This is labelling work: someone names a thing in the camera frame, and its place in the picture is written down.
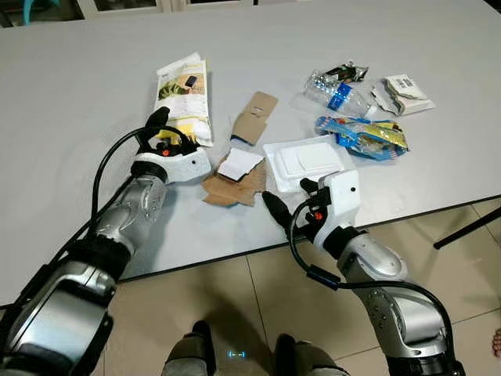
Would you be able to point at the white green yellow snack bag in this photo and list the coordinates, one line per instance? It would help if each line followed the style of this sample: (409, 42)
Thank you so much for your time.
(184, 90)

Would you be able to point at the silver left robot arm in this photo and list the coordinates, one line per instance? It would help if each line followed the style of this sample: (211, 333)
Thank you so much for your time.
(94, 251)

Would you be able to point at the white plastic tray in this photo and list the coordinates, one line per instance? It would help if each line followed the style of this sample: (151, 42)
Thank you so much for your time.
(309, 160)

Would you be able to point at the torn brown cardboard sheet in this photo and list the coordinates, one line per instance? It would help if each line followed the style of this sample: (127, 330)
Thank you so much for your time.
(231, 192)

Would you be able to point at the white paper piece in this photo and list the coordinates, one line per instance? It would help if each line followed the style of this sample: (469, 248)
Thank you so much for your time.
(239, 164)

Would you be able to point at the blue yellow snack bag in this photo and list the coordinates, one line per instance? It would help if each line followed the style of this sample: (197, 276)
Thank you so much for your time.
(364, 137)

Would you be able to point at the small folded brown cardboard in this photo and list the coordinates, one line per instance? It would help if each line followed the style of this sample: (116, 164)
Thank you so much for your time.
(254, 117)

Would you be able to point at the clear bottle blue label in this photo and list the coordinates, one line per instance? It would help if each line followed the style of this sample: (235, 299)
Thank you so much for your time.
(340, 95)

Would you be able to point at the black silver crumpled wrapper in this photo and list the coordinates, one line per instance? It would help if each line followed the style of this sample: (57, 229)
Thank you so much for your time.
(346, 73)

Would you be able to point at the torn white printed packet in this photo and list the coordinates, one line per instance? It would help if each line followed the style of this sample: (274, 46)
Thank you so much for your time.
(403, 94)

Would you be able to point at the robot right leg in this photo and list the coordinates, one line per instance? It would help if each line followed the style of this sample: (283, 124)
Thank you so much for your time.
(305, 360)

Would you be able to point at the robot leg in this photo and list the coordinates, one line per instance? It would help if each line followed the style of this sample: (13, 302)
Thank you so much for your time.
(192, 356)
(305, 360)

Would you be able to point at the black table leg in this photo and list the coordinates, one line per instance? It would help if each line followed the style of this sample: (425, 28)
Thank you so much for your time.
(466, 229)

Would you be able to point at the light blue plastic tool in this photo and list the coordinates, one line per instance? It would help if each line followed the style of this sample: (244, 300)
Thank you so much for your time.
(30, 8)

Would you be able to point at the robot left leg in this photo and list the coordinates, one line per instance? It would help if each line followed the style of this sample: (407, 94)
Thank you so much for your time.
(192, 356)

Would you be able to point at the person's bare foot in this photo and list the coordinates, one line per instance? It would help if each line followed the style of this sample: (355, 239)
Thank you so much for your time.
(498, 343)

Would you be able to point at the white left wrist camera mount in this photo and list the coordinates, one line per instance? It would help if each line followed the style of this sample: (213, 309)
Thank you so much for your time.
(184, 166)

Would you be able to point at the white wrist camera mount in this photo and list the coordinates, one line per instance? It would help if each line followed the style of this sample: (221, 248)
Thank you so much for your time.
(184, 166)
(340, 196)

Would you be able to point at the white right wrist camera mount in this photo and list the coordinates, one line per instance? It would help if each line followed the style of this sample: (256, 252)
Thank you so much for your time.
(340, 196)

